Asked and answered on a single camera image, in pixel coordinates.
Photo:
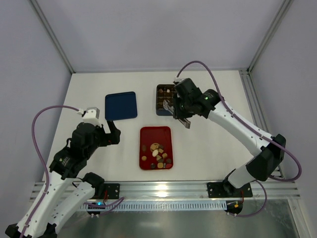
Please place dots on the left aluminium frame post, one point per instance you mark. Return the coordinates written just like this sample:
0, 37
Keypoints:
51, 34

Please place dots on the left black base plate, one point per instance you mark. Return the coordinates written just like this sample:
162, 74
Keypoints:
109, 191

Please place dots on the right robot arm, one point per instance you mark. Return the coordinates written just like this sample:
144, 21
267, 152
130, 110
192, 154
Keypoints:
265, 148

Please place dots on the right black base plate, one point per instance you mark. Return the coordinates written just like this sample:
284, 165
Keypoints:
218, 189

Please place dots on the blue tin lid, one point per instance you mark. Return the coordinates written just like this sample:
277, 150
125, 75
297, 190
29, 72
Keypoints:
120, 106

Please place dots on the blue chocolate tin box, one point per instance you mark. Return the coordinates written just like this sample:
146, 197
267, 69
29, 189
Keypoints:
160, 97

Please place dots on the aluminium front rail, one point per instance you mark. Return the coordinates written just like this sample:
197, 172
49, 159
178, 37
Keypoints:
199, 189

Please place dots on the right aluminium frame post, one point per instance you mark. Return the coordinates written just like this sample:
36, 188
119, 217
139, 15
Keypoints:
277, 20

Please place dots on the white oval chocolate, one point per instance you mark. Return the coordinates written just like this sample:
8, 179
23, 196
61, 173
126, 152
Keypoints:
155, 153

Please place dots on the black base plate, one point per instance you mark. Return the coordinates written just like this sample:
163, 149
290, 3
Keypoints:
109, 191
218, 189

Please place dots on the red lacquer tray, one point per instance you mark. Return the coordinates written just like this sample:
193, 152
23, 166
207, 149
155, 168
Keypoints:
156, 134

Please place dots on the white cable duct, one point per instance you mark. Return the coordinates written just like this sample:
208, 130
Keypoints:
149, 206

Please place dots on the metal tongs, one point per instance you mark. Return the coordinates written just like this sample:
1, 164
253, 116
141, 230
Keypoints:
170, 109

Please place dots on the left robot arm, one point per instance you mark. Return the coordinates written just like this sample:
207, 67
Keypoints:
48, 214

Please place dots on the gold ring cookie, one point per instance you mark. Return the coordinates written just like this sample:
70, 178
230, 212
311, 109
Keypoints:
154, 146

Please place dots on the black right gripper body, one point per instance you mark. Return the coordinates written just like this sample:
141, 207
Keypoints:
178, 106

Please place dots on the aluminium frame post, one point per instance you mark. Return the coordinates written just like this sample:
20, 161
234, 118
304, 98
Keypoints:
51, 34
277, 20

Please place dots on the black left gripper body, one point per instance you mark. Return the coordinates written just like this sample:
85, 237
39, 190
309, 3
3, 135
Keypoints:
109, 137

